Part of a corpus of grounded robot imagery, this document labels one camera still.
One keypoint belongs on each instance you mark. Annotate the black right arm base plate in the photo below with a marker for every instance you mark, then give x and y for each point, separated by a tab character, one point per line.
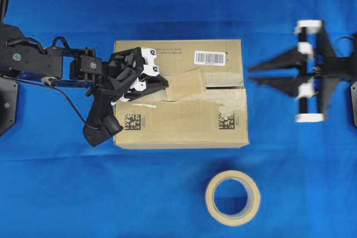
353	92

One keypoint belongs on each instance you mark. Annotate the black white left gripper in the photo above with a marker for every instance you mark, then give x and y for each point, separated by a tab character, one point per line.
127	76

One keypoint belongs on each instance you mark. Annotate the brown cardboard box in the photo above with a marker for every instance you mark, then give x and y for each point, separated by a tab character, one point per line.
216	118

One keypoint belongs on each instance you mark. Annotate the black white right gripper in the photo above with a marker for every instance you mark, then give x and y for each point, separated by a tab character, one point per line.
315	85

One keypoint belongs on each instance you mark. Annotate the white barcode label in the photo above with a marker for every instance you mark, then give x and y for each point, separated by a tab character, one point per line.
210	58

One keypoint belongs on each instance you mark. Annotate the beige tape strip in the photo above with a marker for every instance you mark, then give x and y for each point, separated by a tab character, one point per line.
185	84

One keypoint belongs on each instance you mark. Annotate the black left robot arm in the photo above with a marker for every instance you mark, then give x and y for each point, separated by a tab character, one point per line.
24	59

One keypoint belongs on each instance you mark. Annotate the beige masking tape roll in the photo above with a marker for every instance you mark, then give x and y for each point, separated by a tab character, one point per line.
253	198

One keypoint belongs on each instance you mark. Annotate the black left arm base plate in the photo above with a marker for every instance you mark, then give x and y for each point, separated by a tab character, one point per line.
8	104

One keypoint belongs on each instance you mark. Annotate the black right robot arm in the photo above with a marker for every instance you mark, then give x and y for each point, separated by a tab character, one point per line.
344	68

